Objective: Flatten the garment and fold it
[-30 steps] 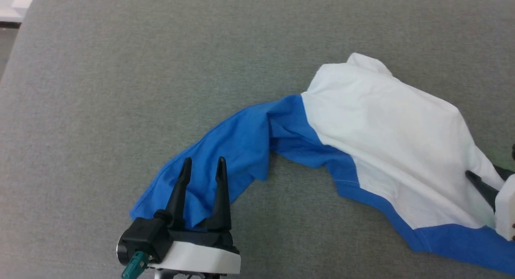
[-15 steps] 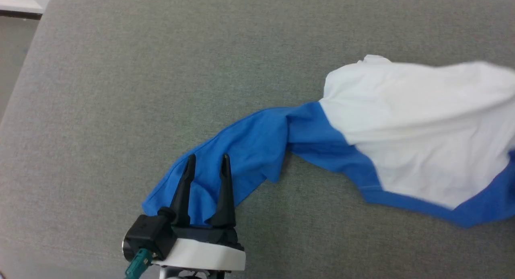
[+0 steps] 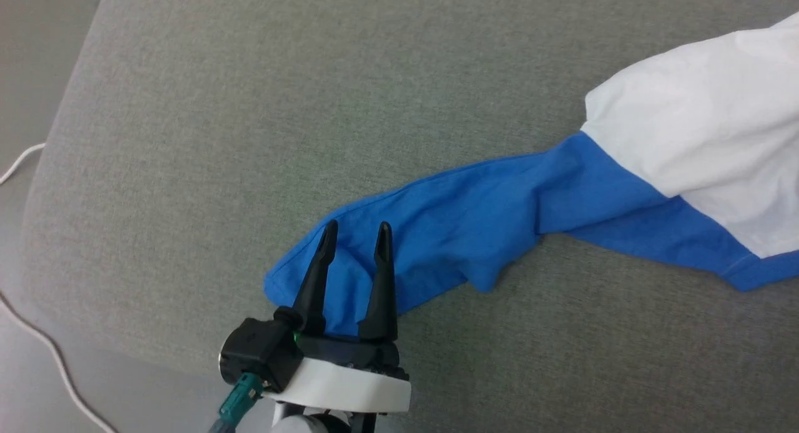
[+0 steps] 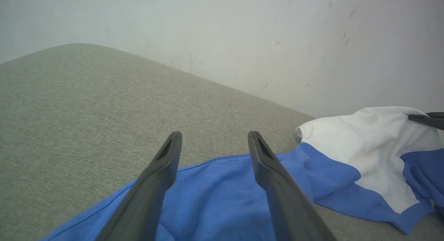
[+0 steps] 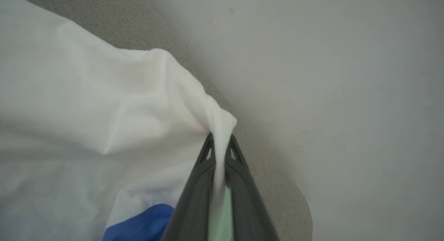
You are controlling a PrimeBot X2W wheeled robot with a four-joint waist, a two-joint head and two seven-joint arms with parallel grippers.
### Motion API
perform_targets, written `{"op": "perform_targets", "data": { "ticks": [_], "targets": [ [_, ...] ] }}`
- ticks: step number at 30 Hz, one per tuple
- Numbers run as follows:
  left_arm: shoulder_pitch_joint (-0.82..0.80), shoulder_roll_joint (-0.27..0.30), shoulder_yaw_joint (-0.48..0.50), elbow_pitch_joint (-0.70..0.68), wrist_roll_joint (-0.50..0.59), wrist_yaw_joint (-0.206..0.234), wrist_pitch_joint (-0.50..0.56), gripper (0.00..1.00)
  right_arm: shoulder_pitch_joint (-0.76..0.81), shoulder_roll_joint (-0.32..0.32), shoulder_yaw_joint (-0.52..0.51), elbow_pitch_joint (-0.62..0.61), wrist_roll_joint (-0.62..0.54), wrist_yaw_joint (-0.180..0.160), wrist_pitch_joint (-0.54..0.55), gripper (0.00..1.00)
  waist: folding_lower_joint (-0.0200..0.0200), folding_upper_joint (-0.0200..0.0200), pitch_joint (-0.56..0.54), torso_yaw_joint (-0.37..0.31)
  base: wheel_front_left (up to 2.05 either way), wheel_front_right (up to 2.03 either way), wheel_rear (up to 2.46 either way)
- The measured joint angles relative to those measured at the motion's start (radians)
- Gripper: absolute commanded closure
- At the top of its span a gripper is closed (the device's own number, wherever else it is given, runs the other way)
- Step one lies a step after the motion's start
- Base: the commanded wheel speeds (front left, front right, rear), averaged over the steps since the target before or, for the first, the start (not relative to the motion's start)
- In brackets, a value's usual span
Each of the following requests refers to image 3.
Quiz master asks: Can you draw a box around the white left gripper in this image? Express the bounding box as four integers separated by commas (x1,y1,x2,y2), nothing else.
262,220,413,415

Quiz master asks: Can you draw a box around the blue and white shirt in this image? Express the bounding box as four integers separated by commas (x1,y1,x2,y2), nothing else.
263,12,799,338

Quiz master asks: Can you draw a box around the grey fabric sofa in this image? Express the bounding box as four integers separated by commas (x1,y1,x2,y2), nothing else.
19,0,799,433

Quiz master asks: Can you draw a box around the teal left camera cable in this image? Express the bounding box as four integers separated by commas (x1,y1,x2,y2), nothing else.
208,372,264,433

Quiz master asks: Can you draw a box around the white floor cable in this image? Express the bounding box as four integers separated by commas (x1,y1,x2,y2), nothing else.
0,142,120,433

